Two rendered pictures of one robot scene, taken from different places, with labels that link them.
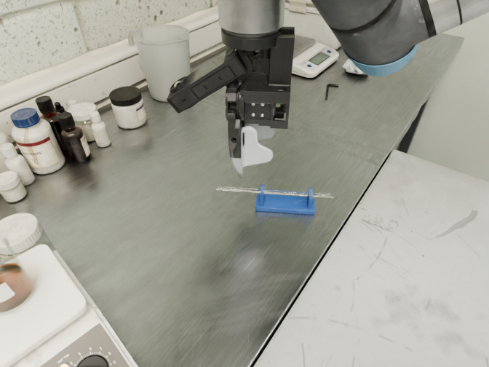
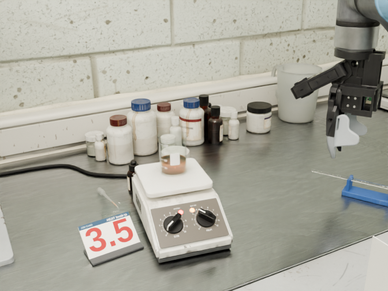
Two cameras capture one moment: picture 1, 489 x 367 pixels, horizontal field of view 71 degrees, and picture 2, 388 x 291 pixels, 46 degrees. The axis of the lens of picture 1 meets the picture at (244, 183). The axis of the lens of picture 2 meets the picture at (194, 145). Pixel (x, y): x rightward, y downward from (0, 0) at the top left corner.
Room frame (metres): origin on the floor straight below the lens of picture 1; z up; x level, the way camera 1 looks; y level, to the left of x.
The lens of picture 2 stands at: (-0.46, -0.13, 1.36)
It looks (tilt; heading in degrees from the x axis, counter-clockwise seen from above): 23 degrees down; 27
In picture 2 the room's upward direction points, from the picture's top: 1 degrees counter-clockwise
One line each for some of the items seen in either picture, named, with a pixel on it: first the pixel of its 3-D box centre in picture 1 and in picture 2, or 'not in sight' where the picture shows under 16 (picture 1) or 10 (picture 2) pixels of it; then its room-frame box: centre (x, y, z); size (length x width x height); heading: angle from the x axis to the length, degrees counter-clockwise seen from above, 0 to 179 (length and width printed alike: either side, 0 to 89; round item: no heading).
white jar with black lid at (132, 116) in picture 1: (128, 107); (258, 117); (0.68, 0.26, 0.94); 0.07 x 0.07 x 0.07
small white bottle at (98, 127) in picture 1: (99, 129); (234, 125); (0.59, 0.30, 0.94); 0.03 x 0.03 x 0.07
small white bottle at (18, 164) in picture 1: (16, 164); (175, 132); (0.47, 0.41, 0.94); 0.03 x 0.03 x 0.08
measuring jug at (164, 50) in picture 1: (161, 63); (293, 92); (0.83, 0.21, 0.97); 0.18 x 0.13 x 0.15; 63
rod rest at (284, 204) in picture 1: (285, 199); (369, 190); (0.41, -0.07, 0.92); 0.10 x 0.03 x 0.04; 84
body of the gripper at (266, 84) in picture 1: (257, 77); (355, 81); (0.42, -0.02, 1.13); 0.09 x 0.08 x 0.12; 84
